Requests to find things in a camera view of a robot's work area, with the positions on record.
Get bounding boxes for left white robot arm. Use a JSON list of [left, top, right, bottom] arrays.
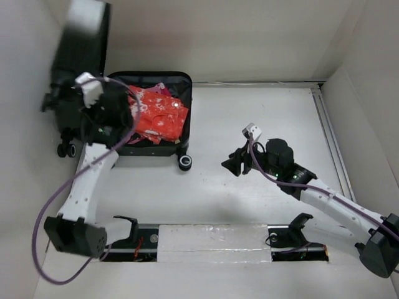
[[44, 84, 139, 258]]

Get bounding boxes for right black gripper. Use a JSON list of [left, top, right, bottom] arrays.
[[220, 140, 281, 178]]

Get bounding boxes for pink camouflage garment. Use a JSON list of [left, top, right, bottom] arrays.
[[128, 83, 170, 144]]

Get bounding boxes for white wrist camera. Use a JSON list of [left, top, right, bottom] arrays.
[[75, 72, 103, 108], [242, 123, 262, 142]]

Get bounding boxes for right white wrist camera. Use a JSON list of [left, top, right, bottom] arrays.
[[242, 123, 262, 142]]

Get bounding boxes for black kids space suitcase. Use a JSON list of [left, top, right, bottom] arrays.
[[41, 1, 193, 171]]

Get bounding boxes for aluminium side rail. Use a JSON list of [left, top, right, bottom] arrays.
[[312, 82, 357, 202]]

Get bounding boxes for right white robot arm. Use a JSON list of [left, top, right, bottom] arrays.
[[221, 138, 398, 278]]

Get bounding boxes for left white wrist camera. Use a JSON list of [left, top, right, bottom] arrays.
[[75, 72, 103, 108]]

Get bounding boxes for red white garment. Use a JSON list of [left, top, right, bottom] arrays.
[[129, 85, 189, 144]]

